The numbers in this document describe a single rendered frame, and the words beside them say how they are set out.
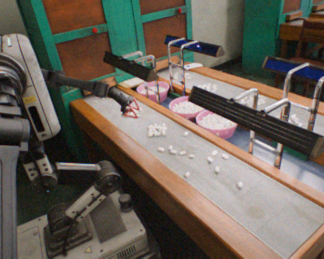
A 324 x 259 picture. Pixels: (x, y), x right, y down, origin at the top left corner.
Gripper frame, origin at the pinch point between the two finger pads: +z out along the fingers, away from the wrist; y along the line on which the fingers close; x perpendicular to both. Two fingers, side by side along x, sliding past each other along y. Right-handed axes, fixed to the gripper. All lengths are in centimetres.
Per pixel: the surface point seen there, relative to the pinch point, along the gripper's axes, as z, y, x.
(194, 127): 31.8, -3.3, 15.7
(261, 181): 51, 42, 35
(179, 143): 27.9, 8.4, 6.9
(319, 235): 59, 71, 45
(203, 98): 9.7, 22.8, 38.9
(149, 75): -7.9, -12.4, 17.1
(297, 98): 76, -31, 70
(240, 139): 56, -1, 31
